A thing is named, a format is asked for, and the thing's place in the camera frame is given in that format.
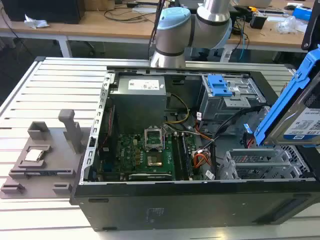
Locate blue box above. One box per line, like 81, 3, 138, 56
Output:
292, 6, 313, 19

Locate black PC case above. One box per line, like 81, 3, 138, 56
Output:
68, 65, 320, 232

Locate silver CPU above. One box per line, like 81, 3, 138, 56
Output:
24, 149, 46, 162

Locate yellow black power wires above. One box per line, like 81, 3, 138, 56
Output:
166, 93, 191, 125

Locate black cable bundle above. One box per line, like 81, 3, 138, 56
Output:
211, 106, 262, 145

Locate green motherboard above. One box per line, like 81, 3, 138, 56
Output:
98, 132, 201, 181

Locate disk power wire black plug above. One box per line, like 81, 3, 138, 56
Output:
243, 133, 256, 151

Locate clear plastic bag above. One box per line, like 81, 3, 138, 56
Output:
278, 15, 304, 35

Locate wooden desk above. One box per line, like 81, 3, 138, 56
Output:
0, 0, 320, 54

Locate CPU socket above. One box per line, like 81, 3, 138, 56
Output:
146, 153, 164, 168

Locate orange red wire bundle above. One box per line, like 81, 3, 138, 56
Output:
191, 147, 214, 171

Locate grey metal drive cage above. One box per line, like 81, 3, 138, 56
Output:
199, 74, 266, 122

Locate blue hanging cable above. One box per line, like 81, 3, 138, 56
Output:
239, 23, 249, 61

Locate blue cage latch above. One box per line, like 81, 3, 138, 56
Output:
207, 74, 233, 98

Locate metal socket cover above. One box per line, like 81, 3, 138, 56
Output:
144, 126, 166, 151

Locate white crumpled paper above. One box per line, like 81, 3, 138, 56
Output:
23, 13, 51, 30

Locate grey metal disk bay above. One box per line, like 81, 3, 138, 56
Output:
219, 147, 311, 181

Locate small black box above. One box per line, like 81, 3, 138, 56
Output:
249, 13, 269, 30

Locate grey power supply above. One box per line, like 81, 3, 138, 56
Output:
109, 74, 168, 131

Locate grey parts rack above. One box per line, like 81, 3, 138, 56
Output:
0, 108, 88, 201

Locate black expansion slot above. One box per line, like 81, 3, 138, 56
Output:
128, 173, 174, 181

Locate black RAM slot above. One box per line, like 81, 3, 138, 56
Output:
176, 134, 185, 181
173, 134, 181, 181
180, 133, 190, 180

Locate hard disk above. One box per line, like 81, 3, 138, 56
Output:
253, 48, 320, 148

